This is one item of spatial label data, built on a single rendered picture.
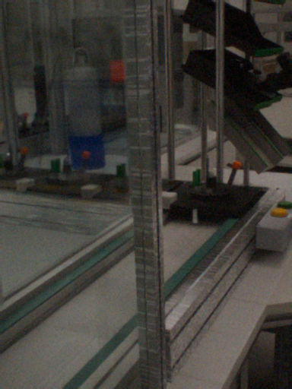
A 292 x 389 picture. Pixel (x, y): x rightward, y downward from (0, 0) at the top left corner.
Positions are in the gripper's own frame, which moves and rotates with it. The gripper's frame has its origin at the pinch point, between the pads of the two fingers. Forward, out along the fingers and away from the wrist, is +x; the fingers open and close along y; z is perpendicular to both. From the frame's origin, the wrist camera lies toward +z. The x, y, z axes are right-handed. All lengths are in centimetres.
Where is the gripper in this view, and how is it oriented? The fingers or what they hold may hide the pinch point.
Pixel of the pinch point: (268, 83)
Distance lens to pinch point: 186.6
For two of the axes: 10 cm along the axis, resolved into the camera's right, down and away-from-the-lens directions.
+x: -7.8, 1.0, 6.2
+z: -2.3, -9.6, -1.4
